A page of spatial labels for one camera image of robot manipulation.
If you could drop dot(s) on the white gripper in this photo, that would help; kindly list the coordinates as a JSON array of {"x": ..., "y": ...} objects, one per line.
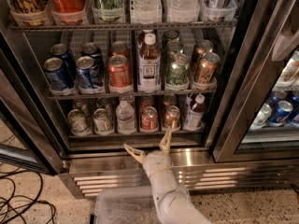
[{"x": 156, "y": 162}]

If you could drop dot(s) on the red coke can front bottom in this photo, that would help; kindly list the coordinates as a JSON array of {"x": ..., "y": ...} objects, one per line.
[{"x": 149, "y": 119}]

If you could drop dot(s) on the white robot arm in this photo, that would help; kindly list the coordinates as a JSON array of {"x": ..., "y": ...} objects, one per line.
[{"x": 172, "y": 202}]

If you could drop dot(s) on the copper can front bottom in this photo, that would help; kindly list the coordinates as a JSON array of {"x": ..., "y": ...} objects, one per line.
[{"x": 171, "y": 117}]

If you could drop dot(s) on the copper can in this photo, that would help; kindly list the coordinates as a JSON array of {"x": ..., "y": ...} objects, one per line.
[
  {"x": 168, "y": 100},
  {"x": 171, "y": 117}
]

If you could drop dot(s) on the water bottle bottom shelf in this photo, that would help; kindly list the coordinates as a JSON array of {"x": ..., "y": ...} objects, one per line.
[{"x": 125, "y": 115}]

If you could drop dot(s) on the red coke can rear bottom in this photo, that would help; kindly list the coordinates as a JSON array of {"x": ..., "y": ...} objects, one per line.
[{"x": 145, "y": 101}]

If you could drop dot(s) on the copper can rear bottom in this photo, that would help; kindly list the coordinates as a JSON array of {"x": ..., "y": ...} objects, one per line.
[{"x": 168, "y": 100}]

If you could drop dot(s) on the tea bottle bottom shelf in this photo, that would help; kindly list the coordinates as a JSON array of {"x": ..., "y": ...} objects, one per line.
[{"x": 195, "y": 113}]

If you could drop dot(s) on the tea bottle shelf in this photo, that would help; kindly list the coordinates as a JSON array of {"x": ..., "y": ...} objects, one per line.
[
  {"x": 141, "y": 37},
  {"x": 149, "y": 64},
  {"x": 195, "y": 113}
]

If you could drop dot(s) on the silver can front left bottom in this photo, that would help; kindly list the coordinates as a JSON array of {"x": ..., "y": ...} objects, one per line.
[{"x": 78, "y": 122}]

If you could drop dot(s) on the tea bottle front middle shelf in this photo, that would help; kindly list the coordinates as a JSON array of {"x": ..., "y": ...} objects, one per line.
[{"x": 149, "y": 64}]

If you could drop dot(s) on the green can front middle shelf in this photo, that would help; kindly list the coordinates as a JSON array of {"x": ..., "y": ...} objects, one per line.
[{"x": 177, "y": 73}]

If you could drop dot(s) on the green can shelf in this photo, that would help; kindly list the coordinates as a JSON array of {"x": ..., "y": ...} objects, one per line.
[
  {"x": 109, "y": 10},
  {"x": 169, "y": 35},
  {"x": 177, "y": 73},
  {"x": 172, "y": 48}
]

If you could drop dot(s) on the red coke can front middle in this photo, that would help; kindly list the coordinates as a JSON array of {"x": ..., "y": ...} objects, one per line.
[{"x": 120, "y": 78}]

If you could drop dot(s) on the silver can rear left bottom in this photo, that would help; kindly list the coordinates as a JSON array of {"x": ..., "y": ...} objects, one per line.
[{"x": 83, "y": 106}]

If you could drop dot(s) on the copper can front middle shelf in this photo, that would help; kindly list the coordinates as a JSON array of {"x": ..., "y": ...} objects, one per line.
[{"x": 206, "y": 68}]

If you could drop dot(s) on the copper can shelf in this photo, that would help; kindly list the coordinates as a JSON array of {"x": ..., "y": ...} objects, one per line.
[
  {"x": 200, "y": 48},
  {"x": 206, "y": 68}
]

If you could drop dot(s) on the red coke can rear middle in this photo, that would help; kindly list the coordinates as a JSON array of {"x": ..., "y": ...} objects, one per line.
[{"x": 119, "y": 49}]

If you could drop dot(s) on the blue pepsi can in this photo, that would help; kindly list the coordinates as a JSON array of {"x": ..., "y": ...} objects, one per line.
[
  {"x": 63, "y": 52},
  {"x": 61, "y": 83},
  {"x": 90, "y": 80},
  {"x": 93, "y": 50}
]

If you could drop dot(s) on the tea bottle rear middle shelf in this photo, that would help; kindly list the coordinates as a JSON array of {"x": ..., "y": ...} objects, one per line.
[{"x": 141, "y": 37}]

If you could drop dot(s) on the right glass fridge door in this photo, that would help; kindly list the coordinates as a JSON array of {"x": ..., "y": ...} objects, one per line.
[{"x": 237, "y": 141}]

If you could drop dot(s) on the copper can rear middle shelf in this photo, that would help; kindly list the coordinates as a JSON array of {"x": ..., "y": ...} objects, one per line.
[{"x": 200, "y": 48}]

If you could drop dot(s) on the green can rear middle shelf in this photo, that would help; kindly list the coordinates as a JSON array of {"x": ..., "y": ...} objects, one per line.
[{"x": 169, "y": 35}]

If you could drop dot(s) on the white can right fridge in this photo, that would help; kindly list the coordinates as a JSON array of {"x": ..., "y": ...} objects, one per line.
[{"x": 261, "y": 118}]

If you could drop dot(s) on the left open fridge door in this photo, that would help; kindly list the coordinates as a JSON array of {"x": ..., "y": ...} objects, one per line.
[{"x": 35, "y": 152}]

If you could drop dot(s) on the blue pepsi can front left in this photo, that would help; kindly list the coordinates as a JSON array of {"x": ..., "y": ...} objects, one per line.
[{"x": 61, "y": 83}]

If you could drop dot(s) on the blue pepsi can rear left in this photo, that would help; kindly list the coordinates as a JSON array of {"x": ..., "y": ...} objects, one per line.
[{"x": 63, "y": 52}]

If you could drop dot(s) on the blue pepsi can right fridge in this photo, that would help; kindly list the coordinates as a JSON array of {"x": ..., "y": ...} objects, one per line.
[{"x": 281, "y": 111}]

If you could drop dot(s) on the blue can far right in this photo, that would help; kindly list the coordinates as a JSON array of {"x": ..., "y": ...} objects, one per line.
[{"x": 293, "y": 118}]

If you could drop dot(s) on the green can top shelf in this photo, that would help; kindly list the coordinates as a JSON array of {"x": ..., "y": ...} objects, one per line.
[{"x": 109, "y": 10}]

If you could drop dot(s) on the silver can top shelf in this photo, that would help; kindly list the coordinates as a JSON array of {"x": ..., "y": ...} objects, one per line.
[{"x": 217, "y": 10}]

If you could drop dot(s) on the clear plastic bin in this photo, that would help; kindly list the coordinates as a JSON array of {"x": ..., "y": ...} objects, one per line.
[{"x": 126, "y": 206}]

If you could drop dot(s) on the water bottle top left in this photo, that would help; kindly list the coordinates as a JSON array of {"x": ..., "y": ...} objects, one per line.
[{"x": 145, "y": 11}]

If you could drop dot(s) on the water bottle top right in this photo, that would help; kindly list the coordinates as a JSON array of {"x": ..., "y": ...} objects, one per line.
[{"x": 181, "y": 10}]

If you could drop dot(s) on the middle wire shelf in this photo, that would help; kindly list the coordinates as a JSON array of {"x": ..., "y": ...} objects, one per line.
[{"x": 136, "y": 93}]

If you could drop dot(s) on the wire shelf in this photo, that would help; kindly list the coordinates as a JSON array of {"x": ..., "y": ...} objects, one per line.
[
  {"x": 136, "y": 93},
  {"x": 123, "y": 26}
]

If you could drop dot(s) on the upper wire shelf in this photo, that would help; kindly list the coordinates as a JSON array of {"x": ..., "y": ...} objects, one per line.
[{"x": 123, "y": 26}]

